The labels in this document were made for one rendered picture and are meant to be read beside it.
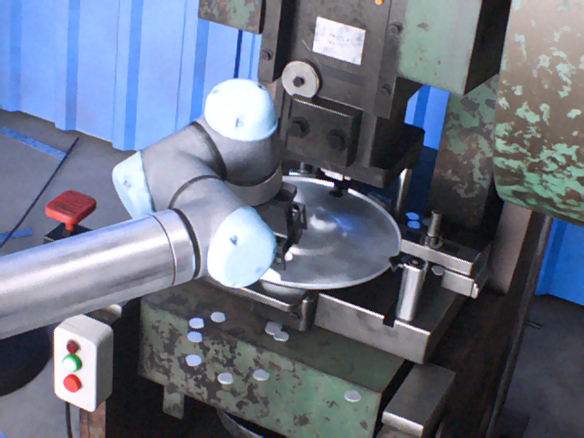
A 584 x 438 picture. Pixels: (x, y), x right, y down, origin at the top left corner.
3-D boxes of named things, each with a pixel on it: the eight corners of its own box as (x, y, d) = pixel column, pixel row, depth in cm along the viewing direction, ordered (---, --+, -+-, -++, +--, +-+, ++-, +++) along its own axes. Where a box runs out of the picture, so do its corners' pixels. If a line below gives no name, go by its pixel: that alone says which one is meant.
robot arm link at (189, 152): (143, 204, 119) (233, 153, 122) (99, 155, 127) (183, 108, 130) (163, 258, 124) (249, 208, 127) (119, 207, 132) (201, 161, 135)
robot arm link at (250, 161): (184, 96, 127) (249, 61, 130) (197, 158, 136) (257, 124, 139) (222, 140, 123) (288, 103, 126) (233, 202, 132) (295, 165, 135)
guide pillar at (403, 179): (400, 224, 182) (414, 145, 175) (386, 219, 183) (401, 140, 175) (404, 218, 184) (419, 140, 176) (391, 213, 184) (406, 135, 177)
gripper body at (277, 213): (284, 276, 145) (276, 220, 136) (222, 255, 148) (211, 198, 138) (308, 229, 149) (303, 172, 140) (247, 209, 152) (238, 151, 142)
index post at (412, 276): (411, 322, 165) (423, 266, 160) (391, 315, 166) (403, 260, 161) (418, 312, 167) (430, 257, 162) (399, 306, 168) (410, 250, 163)
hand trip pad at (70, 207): (73, 261, 172) (74, 218, 168) (41, 248, 174) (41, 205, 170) (99, 240, 177) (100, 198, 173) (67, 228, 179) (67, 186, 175)
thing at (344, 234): (428, 219, 175) (429, 214, 175) (353, 315, 152) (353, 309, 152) (257, 161, 184) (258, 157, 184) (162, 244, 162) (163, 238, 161)
